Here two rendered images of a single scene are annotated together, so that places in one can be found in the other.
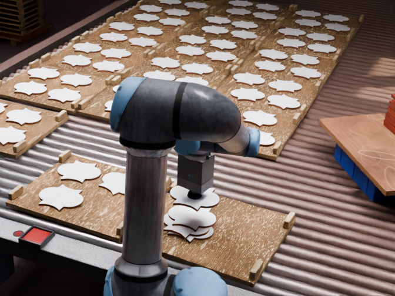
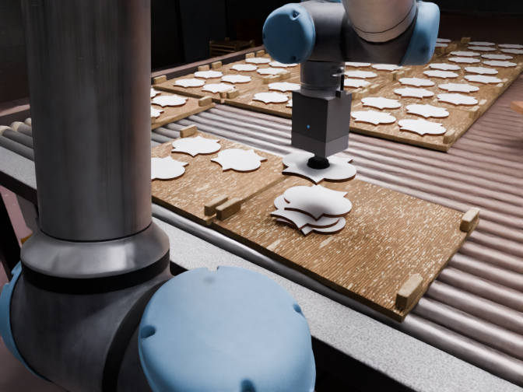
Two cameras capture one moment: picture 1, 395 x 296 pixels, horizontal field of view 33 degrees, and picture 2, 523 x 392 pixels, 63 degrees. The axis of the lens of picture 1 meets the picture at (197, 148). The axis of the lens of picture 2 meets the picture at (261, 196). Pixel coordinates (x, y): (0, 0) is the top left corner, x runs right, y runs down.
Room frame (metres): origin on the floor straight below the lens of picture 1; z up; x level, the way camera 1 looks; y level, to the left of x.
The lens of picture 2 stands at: (0.91, -0.11, 1.39)
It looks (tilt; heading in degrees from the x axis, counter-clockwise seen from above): 29 degrees down; 17
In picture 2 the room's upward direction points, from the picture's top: 1 degrees counter-clockwise
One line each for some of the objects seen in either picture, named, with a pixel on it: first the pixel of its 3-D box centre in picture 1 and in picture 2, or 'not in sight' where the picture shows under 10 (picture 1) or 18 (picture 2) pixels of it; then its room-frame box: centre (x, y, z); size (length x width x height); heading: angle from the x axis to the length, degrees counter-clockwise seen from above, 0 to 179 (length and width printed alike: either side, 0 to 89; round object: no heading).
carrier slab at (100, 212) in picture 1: (91, 194); (200, 169); (1.82, 0.33, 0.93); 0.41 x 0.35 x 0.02; 66
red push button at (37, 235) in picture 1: (36, 237); not in sight; (1.58, 0.46, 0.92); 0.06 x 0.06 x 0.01; 69
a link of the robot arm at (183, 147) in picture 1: (195, 135); (310, 32); (1.53, 0.01, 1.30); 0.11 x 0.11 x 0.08; 78
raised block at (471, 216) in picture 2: (289, 219); (469, 218); (1.69, -0.29, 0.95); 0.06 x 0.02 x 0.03; 155
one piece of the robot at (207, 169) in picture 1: (198, 166); (325, 115); (1.64, -0.01, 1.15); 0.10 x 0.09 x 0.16; 147
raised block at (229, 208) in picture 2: not in sight; (228, 208); (1.61, 0.18, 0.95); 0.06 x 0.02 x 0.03; 155
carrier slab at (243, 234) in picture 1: (211, 229); (344, 222); (1.65, -0.05, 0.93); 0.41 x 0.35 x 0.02; 65
